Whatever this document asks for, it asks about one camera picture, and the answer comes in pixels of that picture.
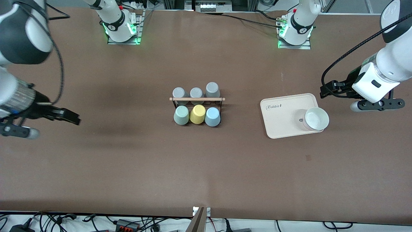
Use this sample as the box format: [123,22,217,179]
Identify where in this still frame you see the pale green plastic cup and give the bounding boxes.
[174,106,190,125]

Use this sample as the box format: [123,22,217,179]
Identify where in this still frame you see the light blue plastic cup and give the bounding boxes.
[205,107,221,127]

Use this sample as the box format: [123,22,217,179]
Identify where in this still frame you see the white ceramic bowl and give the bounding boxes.
[302,107,330,131]

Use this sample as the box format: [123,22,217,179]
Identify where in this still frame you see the beige Rabbit print tray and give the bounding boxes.
[260,93,325,139]

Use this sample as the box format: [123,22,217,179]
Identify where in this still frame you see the grey plastic cup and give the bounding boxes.
[173,87,190,106]
[205,82,221,98]
[190,87,204,105]

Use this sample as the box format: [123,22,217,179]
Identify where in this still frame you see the black power adapter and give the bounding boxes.
[9,224,35,232]

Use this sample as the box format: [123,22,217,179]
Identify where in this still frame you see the black power strip orange switches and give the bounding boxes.
[115,219,141,232]

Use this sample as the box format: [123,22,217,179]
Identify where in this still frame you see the yellow plastic cup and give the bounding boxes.
[190,105,206,124]

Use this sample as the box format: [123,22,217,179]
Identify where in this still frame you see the black braided sleeve cable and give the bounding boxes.
[14,0,70,105]
[321,13,412,97]

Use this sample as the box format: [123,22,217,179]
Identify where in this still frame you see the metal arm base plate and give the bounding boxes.
[277,14,312,50]
[107,10,143,45]

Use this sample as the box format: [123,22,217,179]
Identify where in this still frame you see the thin black power cable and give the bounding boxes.
[206,12,285,29]

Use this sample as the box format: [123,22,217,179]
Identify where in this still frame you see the black wire cup rack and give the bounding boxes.
[170,97,226,125]

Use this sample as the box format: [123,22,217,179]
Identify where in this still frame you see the black looped floor cable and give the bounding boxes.
[323,221,354,230]

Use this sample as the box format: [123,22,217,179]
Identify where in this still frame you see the aluminium extrusion frame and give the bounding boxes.
[163,0,258,13]

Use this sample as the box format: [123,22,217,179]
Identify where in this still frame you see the grey camera stand post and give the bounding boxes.
[186,206,211,232]

